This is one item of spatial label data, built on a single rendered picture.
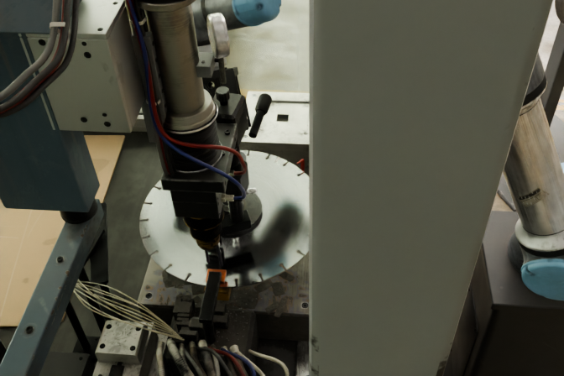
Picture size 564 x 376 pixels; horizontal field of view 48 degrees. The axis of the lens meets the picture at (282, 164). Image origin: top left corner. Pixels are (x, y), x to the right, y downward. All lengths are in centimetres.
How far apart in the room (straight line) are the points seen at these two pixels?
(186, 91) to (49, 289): 39
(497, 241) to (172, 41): 91
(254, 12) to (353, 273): 86
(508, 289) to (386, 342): 115
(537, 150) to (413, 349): 83
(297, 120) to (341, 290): 124
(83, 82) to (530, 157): 64
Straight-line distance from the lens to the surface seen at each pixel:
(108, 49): 63
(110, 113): 68
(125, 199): 149
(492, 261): 137
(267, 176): 119
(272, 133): 137
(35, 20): 64
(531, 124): 97
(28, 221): 151
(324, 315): 17
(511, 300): 132
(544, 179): 103
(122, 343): 108
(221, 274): 101
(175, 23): 68
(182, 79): 72
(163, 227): 113
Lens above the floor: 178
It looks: 43 degrees down
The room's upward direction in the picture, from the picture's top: 2 degrees counter-clockwise
